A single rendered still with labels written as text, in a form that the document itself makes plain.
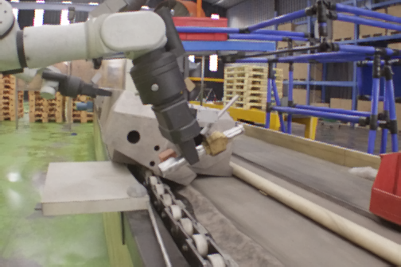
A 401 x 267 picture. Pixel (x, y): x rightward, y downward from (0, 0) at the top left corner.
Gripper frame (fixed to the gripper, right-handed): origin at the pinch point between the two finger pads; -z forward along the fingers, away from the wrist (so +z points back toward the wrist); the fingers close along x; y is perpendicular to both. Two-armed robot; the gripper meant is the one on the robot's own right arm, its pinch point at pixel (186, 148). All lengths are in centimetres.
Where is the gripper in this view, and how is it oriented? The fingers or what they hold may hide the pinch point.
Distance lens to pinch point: 57.1
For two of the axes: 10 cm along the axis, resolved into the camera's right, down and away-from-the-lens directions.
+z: -3.6, -9.0, -2.4
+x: -3.6, -1.0, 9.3
